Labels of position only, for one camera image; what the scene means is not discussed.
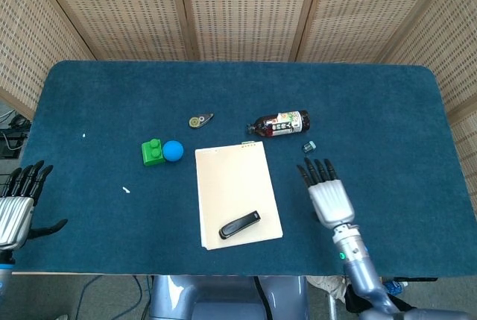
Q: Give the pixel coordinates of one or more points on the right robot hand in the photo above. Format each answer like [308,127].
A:
[331,200]

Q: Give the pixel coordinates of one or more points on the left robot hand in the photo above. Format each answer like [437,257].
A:
[15,219]

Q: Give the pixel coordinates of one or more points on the black stapler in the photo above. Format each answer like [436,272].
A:
[238,225]

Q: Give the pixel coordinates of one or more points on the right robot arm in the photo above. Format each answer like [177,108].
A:
[359,264]

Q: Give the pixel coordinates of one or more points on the beige paper folder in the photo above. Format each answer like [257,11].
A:
[234,182]

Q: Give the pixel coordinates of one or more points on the white crumpled cloth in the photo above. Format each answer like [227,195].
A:
[329,287]

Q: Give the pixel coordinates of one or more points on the dark tea bottle with label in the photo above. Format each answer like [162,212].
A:
[279,125]

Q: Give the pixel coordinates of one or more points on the blue carpet table cloth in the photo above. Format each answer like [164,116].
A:
[112,238]

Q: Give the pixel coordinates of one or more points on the metal table leg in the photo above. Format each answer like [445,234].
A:
[332,307]

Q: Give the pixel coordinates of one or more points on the blue plastic bottle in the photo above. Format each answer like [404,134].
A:
[395,287]

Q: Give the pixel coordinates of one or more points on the long white paper scrap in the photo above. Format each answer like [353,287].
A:
[126,189]

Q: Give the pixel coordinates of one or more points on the grey-blue robot torso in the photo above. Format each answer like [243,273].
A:
[223,297]

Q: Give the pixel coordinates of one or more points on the green toy building block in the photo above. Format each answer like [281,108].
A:
[153,154]

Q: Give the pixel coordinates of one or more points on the correction tape dispenser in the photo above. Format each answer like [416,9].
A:
[195,121]

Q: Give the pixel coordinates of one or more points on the blue ball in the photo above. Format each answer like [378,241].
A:
[173,151]

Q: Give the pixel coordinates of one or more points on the woven folding screen panel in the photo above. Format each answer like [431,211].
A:
[119,6]
[30,36]
[372,6]
[249,6]
[447,44]

